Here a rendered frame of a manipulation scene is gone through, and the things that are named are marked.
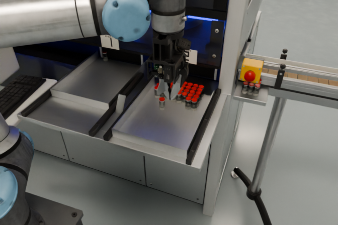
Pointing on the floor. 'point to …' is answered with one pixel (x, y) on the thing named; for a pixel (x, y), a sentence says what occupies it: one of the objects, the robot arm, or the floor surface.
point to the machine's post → (228, 78)
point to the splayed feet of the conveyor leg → (252, 195)
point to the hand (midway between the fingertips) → (171, 94)
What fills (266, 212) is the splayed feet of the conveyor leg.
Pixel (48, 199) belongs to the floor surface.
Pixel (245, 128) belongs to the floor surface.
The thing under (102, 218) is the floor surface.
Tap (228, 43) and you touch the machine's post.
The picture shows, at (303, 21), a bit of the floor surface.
